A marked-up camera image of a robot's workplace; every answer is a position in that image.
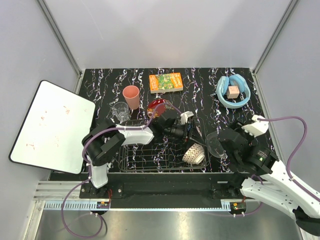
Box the light blue headphones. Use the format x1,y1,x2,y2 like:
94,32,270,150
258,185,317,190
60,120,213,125
215,74,251,109

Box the white board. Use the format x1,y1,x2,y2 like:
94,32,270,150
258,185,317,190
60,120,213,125
8,80,96,174

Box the clear drinking glass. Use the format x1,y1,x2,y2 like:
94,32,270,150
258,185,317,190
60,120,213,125
111,102,130,123

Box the pink plastic cup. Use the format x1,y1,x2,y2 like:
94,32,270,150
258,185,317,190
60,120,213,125
122,85,140,110

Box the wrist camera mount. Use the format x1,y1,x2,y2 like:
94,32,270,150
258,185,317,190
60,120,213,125
241,114,269,138
180,111,194,125

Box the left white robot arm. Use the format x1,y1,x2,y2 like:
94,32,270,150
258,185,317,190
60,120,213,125
82,116,206,198

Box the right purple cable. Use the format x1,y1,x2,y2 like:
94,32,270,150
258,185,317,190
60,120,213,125
207,115,320,218

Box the brown patterned ceramic bowl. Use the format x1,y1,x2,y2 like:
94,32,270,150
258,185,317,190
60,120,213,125
182,143,205,165

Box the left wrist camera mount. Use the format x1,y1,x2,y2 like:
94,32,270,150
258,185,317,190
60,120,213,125
180,111,194,125

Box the clear glass bowl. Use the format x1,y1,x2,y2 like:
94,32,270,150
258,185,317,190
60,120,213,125
205,131,227,159

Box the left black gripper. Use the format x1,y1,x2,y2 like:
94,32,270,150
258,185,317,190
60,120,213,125
163,120,206,153

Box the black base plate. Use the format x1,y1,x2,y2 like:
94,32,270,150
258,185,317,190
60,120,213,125
79,172,246,210

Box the red floral plate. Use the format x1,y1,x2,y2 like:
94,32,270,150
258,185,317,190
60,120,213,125
146,98,178,120

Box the black wire dish rack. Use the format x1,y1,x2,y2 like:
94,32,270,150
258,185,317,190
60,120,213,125
117,117,209,173

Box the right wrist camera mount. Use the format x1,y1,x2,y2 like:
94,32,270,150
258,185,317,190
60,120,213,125
241,114,269,138

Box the orange green book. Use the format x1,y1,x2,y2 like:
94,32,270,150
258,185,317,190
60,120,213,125
149,72,184,94

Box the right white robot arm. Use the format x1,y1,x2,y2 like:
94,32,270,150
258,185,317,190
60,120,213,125
217,117,320,236

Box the pink dice cube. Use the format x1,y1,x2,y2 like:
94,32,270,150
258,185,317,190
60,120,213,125
226,85,240,99

